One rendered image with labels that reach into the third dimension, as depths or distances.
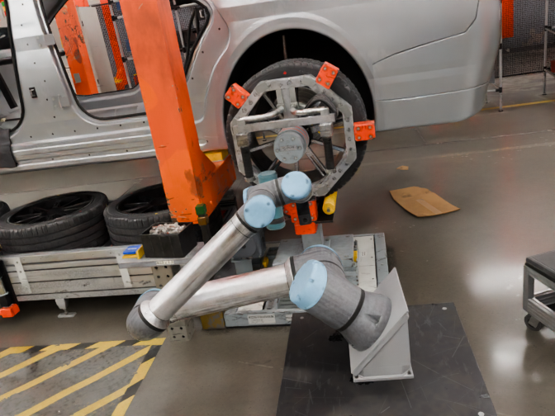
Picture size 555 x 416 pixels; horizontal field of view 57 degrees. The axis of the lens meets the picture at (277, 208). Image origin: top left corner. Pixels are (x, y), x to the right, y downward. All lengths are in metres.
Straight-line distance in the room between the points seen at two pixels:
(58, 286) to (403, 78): 2.12
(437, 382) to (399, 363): 0.12
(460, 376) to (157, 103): 1.60
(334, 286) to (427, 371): 0.39
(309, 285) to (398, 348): 0.32
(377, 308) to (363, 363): 0.17
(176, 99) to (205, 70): 0.55
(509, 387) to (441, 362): 0.46
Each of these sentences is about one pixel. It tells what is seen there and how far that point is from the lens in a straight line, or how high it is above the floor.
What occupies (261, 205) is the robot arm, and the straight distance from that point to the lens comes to 1.48.
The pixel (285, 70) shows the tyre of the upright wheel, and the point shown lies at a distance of 2.31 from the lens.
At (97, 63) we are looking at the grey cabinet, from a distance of 7.16.
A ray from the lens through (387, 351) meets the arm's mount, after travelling 1.58.
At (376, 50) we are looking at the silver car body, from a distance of 2.66.
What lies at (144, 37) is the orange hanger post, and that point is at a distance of 2.31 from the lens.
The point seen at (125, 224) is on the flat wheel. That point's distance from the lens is 2.81.
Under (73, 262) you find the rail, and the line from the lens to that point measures 2.91.
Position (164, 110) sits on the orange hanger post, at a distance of 2.32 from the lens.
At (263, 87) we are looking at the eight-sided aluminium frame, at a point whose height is 1.10.
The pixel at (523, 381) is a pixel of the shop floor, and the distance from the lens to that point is 2.14.
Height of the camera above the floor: 1.34
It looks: 20 degrees down
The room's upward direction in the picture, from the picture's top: 9 degrees counter-clockwise
